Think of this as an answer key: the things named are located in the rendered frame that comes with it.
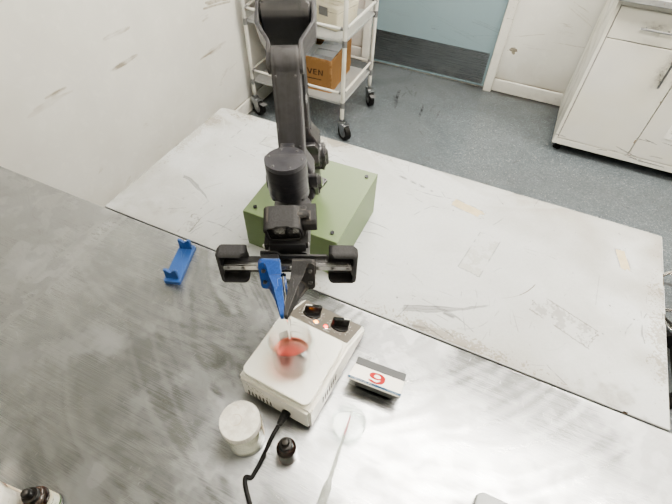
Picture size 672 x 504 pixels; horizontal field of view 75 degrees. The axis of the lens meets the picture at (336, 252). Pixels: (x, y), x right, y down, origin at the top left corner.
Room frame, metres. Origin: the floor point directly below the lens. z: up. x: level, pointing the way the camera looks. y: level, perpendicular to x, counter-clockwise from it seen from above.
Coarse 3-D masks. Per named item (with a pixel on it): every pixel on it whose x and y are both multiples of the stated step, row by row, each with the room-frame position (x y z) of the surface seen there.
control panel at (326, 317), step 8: (304, 304) 0.45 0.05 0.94; (296, 312) 0.42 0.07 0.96; (328, 312) 0.43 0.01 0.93; (304, 320) 0.40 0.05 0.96; (312, 320) 0.40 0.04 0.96; (320, 320) 0.41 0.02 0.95; (328, 320) 0.41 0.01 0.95; (320, 328) 0.38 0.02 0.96; (328, 328) 0.39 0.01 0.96; (352, 328) 0.40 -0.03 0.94; (336, 336) 0.37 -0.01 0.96; (344, 336) 0.37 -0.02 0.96; (352, 336) 0.38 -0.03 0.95
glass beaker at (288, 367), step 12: (276, 324) 0.33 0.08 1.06; (300, 324) 0.33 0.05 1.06; (276, 336) 0.32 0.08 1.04; (300, 336) 0.33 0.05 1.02; (312, 336) 0.31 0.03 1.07; (276, 360) 0.28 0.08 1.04; (288, 360) 0.28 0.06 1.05; (300, 360) 0.28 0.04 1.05; (276, 372) 0.29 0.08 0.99; (288, 372) 0.28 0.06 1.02; (300, 372) 0.28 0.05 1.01
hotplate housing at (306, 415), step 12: (360, 336) 0.39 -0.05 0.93; (348, 348) 0.35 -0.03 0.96; (336, 360) 0.32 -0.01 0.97; (348, 360) 0.35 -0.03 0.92; (336, 372) 0.31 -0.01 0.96; (252, 384) 0.28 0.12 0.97; (324, 384) 0.28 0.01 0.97; (264, 396) 0.27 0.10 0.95; (276, 396) 0.26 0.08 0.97; (324, 396) 0.27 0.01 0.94; (276, 408) 0.26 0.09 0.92; (288, 408) 0.25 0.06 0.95; (300, 408) 0.24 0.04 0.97; (312, 408) 0.24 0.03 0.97; (300, 420) 0.24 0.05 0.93; (312, 420) 0.24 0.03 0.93
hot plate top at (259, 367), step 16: (320, 336) 0.35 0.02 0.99; (256, 352) 0.32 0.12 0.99; (320, 352) 0.32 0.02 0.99; (336, 352) 0.33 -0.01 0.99; (256, 368) 0.29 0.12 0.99; (272, 368) 0.29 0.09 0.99; (320, 368) 0.30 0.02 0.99; (272, 384) 0.27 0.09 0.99; (288, 384) 0.27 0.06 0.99; (304, 384) 0.27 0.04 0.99; (320, 384) 0.27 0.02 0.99; (304, 400) 0.25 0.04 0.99
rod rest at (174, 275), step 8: (184, 248) 0.60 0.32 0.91; (192, 248) 0.60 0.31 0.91; (176, 256) 0.57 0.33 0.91; (184, 256) 0.57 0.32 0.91; (192, 256) 0.58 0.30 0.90; (176, 264) 0.55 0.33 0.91; (184, 264) 0.55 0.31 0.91; (168, 272) 0.52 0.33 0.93; (176, 272) 0.52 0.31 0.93; (184, 272) 0.53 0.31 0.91; (168, 280) 0.51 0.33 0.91; (176, 280) 0.51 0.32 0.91
